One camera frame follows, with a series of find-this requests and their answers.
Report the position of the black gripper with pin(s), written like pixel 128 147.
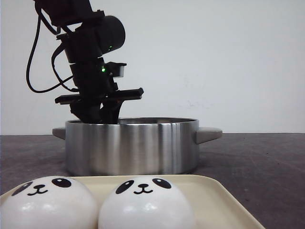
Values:
pixel 95 85

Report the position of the panda bun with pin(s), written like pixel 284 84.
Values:
pixel 146 202
pixel 53 202

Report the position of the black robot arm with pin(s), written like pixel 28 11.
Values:
pixel 85 36

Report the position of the stainless steel steamer pot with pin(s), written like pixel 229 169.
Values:
pixel 134 146

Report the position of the cream plastic tray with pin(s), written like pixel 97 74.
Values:
pixel 214 207

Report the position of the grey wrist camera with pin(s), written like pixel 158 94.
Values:
pixel 115 69

